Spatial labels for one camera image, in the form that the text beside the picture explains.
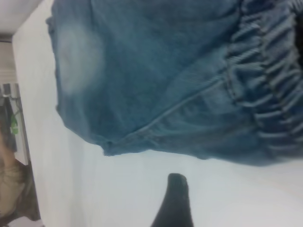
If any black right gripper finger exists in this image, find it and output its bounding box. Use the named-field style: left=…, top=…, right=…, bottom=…
left=151, top=173, right=195, bottom=227

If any blue denim shorts basketball print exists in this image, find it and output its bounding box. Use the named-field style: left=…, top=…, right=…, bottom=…
left=46, top=0, right=303, bottom=167

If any brown-haired person head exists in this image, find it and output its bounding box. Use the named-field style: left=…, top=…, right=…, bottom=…
left=0, top=129, right=41, bottom=224

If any green tag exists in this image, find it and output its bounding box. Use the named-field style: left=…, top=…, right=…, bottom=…
left=10, top=113, right=19, bottom=134

